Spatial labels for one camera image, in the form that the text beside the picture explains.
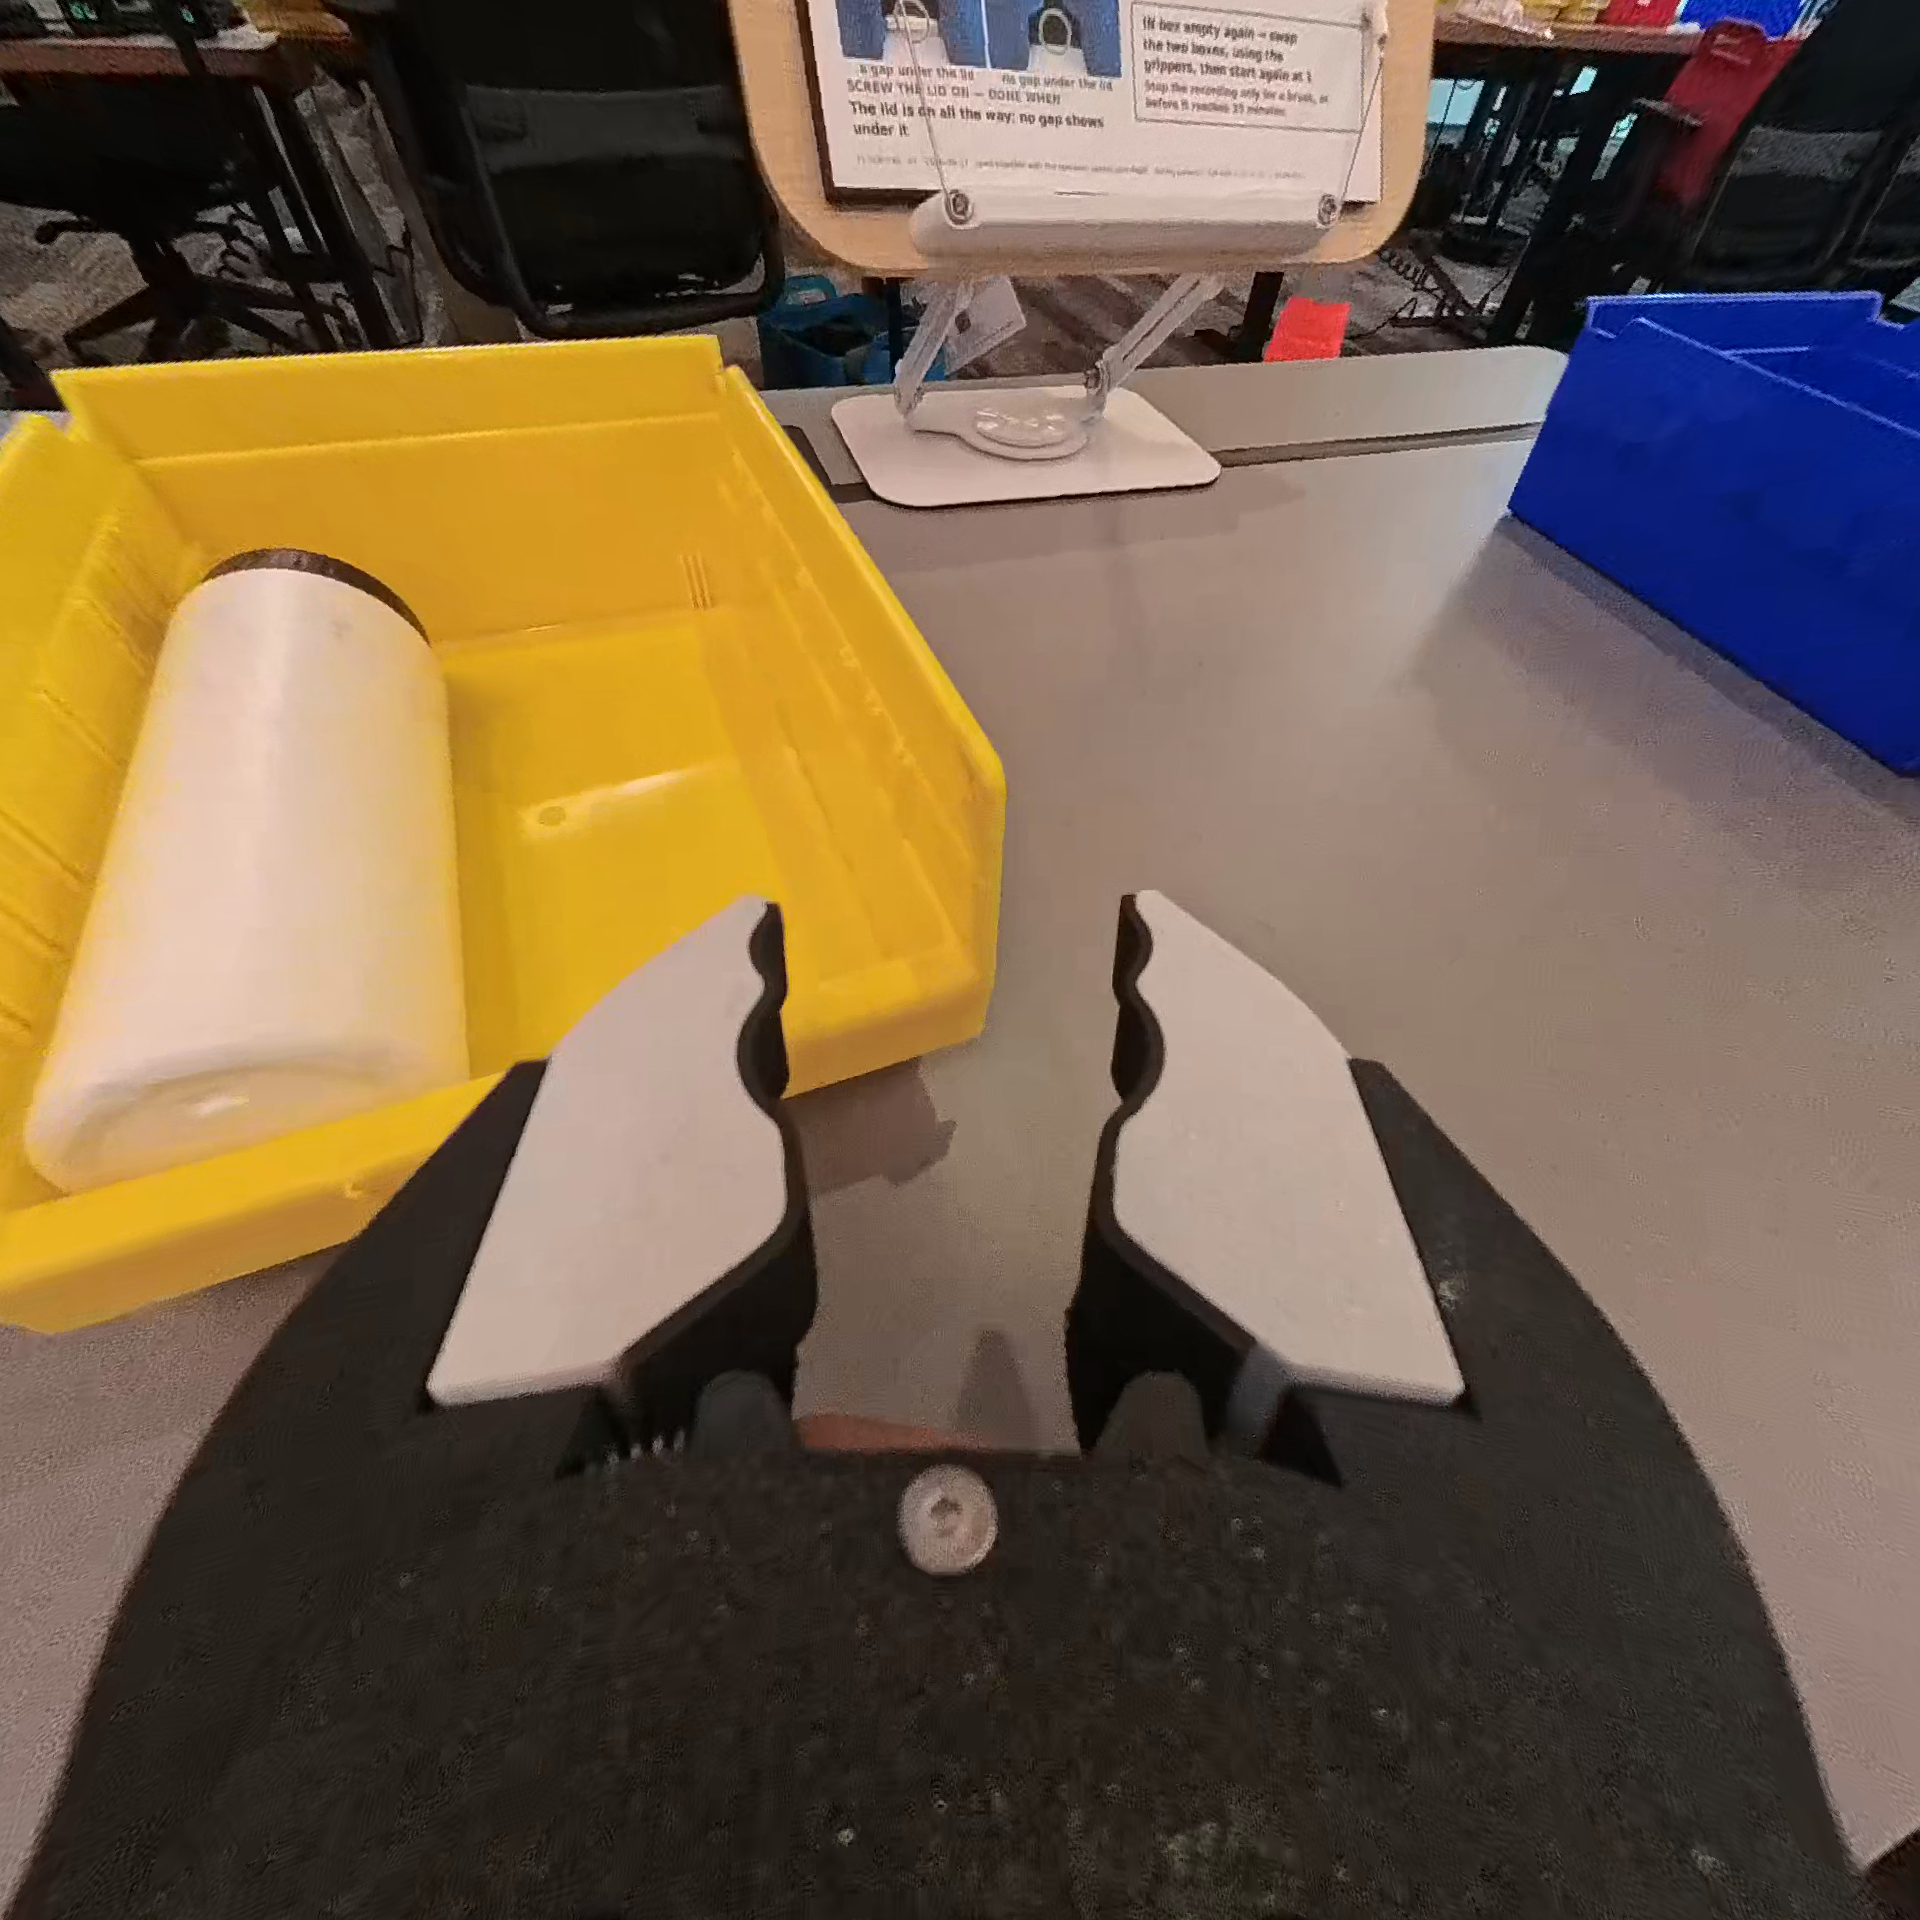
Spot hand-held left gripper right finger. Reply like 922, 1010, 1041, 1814
1066, 888, 1463, 1446

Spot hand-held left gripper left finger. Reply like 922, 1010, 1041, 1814
425, 900, 820, 1439

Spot white plastic bottle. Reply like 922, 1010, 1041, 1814
23, 571, 477, 1195

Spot yellow plastic bin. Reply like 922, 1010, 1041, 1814
0, 328, 1003, 1332

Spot blue plastic bin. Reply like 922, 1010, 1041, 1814
1585, 285, 1883, 350
1504, 311, 1920, 776

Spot hanging printed tag sheet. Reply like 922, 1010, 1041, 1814
941, 283, 1026, 361

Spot instruction sheet on stand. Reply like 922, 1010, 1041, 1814
724, 0, 1437, 508

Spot black office chair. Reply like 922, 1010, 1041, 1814
396, 0, 782, 334
1695, 40, 1920, 302
0, 89, 357, 361

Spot printed instruction sheet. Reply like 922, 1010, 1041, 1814
808, 0, 1385, 203

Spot red office chair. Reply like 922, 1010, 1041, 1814
1632, 21, 1801, 213

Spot brown wooden table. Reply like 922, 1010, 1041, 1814
0, 21, 408, 350
1437, 6, 1705, 347

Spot row of coloured storage bins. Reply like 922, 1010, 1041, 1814
1477, 0, 1801, 34

